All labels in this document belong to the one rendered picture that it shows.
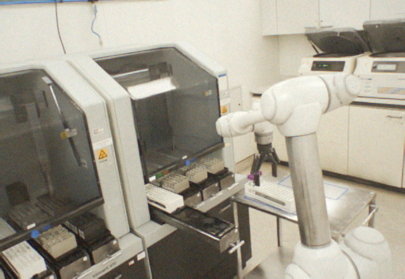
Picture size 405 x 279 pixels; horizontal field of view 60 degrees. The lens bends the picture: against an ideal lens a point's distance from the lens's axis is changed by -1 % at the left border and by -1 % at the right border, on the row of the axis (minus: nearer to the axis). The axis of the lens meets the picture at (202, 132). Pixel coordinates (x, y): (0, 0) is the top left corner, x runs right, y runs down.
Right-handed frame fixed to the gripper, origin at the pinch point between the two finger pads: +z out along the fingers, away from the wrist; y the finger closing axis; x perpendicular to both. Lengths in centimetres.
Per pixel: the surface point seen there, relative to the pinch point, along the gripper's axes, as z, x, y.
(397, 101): 3, 14, 192
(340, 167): 77, 64, 189
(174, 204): 7.5, 28.5, -38.5
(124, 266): 28, 31, -71
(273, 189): 4.4, -4.6, 0.1
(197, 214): 12.3, 17.6, -32.9
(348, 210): 10.6, -37.9, 13.4
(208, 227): 12.3, 4.8, -36.9
